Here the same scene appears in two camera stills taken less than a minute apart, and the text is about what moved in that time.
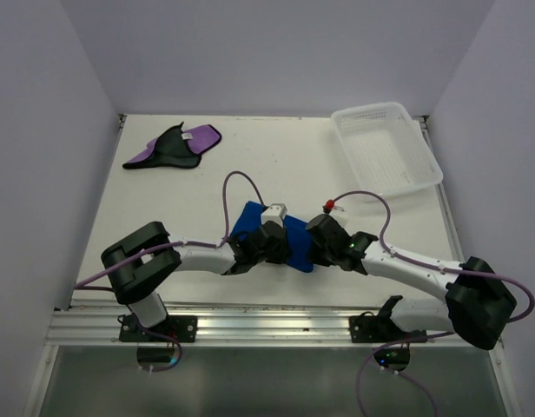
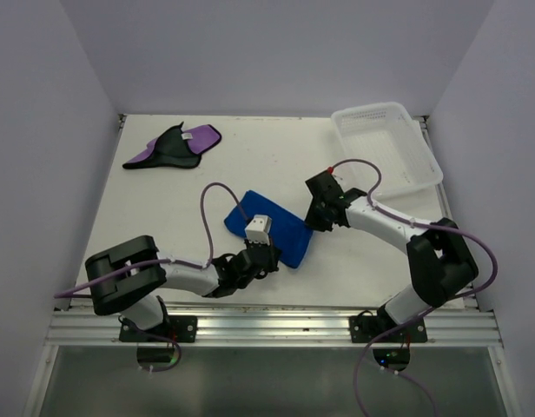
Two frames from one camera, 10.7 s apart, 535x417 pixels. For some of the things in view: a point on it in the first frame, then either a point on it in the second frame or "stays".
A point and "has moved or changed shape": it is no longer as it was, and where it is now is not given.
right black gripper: x=316 y=258 -> x=313 y=222
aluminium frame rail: x=97 y=325 stays
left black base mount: x=183 y=328 stays
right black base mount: x=369 y=328 stays
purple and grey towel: x=177 y=147 stays
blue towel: x=250 y=220 has moved or changed shape
